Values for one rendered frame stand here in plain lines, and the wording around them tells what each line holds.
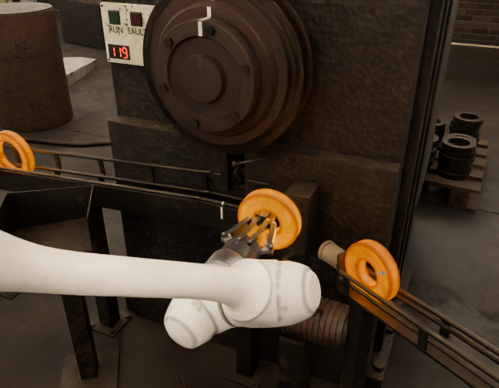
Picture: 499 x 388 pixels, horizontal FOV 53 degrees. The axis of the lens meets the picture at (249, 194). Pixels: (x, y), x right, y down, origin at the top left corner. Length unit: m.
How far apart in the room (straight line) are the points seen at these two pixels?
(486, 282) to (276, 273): 1.83
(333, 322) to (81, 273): 0.83
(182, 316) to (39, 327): 1.43
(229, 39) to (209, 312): 0.63
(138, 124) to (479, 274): 1.72
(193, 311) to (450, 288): 1.72
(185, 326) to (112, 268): 0.22
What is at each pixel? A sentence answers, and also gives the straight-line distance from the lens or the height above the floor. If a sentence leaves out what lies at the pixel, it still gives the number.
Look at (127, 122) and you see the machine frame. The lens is 1.71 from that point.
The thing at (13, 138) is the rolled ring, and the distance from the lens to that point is 1.99.
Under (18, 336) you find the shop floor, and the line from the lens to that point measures 2.27.
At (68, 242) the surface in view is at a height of 0.60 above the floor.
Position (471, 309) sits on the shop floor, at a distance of 2.38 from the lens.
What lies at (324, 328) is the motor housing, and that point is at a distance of 1.40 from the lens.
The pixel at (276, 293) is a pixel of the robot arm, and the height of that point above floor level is 0.94.
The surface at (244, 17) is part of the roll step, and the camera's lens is 1.25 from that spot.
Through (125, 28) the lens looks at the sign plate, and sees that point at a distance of 1.64.
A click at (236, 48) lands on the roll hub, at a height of 1.20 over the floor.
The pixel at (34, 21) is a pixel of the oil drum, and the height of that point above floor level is 0.82.
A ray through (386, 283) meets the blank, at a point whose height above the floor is 0.72.
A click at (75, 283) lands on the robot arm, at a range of 0.73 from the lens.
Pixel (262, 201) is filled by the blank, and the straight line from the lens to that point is 1.16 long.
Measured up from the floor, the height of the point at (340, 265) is 0.69.
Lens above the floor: 1.47
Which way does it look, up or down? 29 degrees down
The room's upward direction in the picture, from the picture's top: straight up
